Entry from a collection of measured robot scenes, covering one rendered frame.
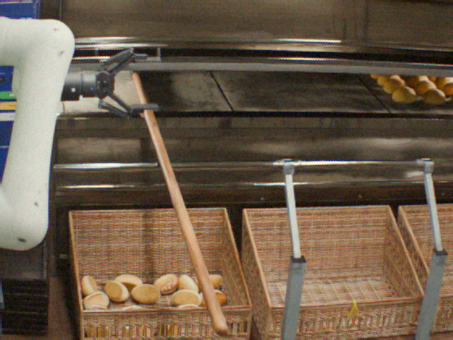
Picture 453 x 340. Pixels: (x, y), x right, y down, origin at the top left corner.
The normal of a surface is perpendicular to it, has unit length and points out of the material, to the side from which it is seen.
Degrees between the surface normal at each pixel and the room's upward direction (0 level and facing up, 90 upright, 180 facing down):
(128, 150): 70
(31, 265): 0
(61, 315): 0
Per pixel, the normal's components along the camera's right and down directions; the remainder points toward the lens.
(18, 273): 0.07, -0.91
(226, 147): 0.20, 0.07
